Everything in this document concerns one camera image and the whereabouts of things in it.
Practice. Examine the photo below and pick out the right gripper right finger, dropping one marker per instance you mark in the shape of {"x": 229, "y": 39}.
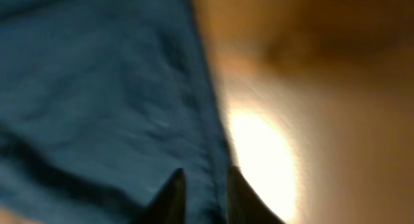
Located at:
{"x": 244, "y": 205}

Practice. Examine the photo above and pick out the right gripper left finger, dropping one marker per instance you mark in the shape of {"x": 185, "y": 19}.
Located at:
{"x": 169, "y": 205}

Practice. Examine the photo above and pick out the dark blue shorts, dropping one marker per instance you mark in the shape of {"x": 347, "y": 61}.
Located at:
{"x": 102, "y": 103}

